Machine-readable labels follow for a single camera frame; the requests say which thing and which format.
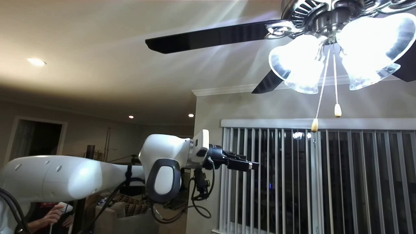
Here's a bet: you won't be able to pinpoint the patterned brown cushion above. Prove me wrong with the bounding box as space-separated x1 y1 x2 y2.
112 194 150 217

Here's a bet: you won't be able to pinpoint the doorway with white frame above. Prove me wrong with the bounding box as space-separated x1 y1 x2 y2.
5 116 68 164

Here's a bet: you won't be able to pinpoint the person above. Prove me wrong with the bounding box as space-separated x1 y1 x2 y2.
18 201 76 234

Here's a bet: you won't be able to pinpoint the ceiling fan with lights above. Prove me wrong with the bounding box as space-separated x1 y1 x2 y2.
145 0 416 95

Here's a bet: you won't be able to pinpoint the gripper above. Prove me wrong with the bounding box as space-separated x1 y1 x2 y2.
204 145 260 172

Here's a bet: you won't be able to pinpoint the frosted glass lamp shade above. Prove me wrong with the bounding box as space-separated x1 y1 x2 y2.
268 34 326 95
336 12 416 72
341 55 401 91

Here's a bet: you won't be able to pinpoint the long pull chain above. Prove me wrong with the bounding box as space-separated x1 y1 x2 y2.
310 45 332 133

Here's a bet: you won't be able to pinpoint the stand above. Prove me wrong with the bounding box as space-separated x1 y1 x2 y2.
103 127 111 163

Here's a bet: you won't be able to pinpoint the short pull chain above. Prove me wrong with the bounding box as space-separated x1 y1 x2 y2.
331 45 343 118

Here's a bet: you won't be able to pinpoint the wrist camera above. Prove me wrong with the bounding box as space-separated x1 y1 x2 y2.
194 167 211 200

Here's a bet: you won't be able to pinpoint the white vertical window blinds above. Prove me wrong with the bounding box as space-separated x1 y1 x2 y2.
214 118 416 234

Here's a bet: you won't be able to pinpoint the hand controller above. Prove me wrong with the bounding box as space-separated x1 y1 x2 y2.
49 201 74 234

